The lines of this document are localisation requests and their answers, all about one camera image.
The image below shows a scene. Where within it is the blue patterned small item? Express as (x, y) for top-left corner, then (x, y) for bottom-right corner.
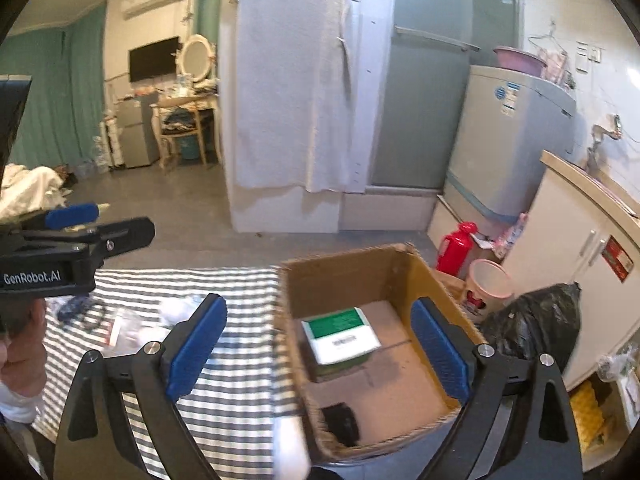
(55, 295), (106, 332)

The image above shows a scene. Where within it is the clear plastic packet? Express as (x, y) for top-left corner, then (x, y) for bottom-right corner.
(102, 308), (143, 358)

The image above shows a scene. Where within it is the green and white box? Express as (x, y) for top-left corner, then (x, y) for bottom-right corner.
(300, 307), (382, 382)

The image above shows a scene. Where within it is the person's left hand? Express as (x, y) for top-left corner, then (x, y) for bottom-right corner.
(1, 299), (47, 398)

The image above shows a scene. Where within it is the white bedding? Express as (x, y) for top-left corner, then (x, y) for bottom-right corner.
(0, 164), (66, 221)

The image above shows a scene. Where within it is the teal curtain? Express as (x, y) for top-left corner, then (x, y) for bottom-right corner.
(1, 3), (106, 168)

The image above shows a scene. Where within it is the black garbage bag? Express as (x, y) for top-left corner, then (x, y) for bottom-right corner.
(480, 282), (582, 372)

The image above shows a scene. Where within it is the grey small refrigerator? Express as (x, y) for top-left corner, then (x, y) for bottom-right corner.
(116, 92), (160, 169)

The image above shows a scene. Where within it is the striped grey white cloth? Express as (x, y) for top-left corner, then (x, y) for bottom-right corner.
(34, 266), (297, 479)

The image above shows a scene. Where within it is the pink white waste bin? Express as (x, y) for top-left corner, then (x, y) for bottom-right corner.
(460, 259), (514, 323)

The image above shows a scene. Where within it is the white vanity table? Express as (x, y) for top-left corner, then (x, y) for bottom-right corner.
(151, 92), (222, 171)

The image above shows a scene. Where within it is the brown cardboard box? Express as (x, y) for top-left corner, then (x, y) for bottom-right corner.
(278, 244), (485, 464)

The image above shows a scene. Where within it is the black small object in box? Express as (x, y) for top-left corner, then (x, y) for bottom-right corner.
(321, 402), (360, 448)

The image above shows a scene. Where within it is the red thermos jug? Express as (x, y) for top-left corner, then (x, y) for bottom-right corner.
(436, 222), (477, 276)

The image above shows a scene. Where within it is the white oval vanity mirror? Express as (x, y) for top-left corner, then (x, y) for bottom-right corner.
(176, 34), (216, 84)

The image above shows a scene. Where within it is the white kitchen cabinet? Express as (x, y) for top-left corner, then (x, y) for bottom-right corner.
(503, 151), (639, 390)

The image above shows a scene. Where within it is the white hanging towel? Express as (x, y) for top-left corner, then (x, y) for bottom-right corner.
(234, 0), (352, 193)

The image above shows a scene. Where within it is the grey washing machine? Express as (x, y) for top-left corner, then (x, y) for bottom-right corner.
(444, 65), (576, 238)

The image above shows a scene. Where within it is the pink plastic basin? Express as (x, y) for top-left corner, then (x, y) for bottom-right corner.
(494, 46), (547, 77)

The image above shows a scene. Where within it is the frosted glass door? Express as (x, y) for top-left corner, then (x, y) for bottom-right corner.
(370, 0), (523, 190)

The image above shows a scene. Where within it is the black wall television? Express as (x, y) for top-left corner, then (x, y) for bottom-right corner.
(128, 36), (181, 82)

